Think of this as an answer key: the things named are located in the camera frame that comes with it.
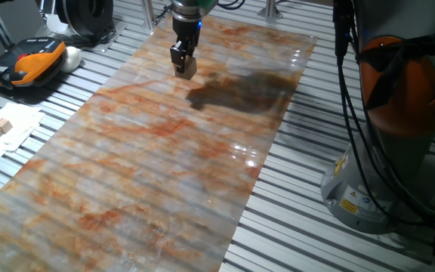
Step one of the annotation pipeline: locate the aluminium upright post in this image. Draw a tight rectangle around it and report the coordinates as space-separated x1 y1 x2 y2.
140 0 157 32

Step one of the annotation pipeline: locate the aluminium frame post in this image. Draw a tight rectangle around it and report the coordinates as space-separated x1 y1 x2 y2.
258 0 283 20

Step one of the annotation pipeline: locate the light wooden block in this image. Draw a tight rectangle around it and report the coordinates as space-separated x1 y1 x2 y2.
174 56 199 81

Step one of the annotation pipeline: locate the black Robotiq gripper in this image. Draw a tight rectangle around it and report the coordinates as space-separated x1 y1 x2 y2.
170 17 202 75

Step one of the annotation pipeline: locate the white computer mouse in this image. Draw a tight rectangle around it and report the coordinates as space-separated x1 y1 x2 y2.
59 45 84 74

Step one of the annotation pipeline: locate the orange marble pattern mat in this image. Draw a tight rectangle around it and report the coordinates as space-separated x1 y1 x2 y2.
0 14 319 272

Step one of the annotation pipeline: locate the orange black teach pendant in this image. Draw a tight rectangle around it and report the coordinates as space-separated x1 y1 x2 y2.
0 36 67 91

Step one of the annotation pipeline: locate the grey spool base plate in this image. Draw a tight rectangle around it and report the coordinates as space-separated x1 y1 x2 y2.
35 18 128 54

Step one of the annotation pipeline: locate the white paper sheet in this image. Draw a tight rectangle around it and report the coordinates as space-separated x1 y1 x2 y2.
0 102 46 158

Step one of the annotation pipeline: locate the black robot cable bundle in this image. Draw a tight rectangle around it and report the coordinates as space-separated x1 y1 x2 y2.
332 0 435 227

